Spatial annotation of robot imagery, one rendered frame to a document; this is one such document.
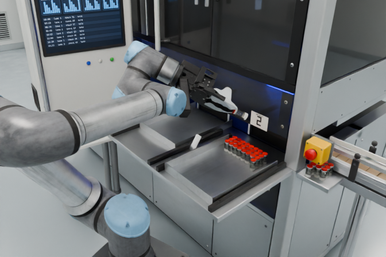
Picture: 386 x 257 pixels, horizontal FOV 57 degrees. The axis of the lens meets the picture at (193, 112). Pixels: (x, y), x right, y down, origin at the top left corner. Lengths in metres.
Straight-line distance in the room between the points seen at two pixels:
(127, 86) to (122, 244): 0.42
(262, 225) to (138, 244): 0.79
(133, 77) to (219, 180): 0.52
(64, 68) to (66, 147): 1.10
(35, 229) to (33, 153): 1.87
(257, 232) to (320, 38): 0.93
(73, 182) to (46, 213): 1.69
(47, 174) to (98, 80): 1.03
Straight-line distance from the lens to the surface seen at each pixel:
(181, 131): 1.60
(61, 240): 2.42
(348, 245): 1.64
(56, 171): 0.90
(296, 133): 1.33
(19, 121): 0.70
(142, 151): 1.46
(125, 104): 0.82
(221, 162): 1.39
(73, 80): 1.82
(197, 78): 1.04
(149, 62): 1.03
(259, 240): 1.74
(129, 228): 0.96
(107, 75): 1.87
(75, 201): 1.00
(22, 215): 2.68
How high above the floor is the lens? 1.66
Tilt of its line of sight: 26 degrees down
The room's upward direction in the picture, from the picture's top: 1 degrees clockwise
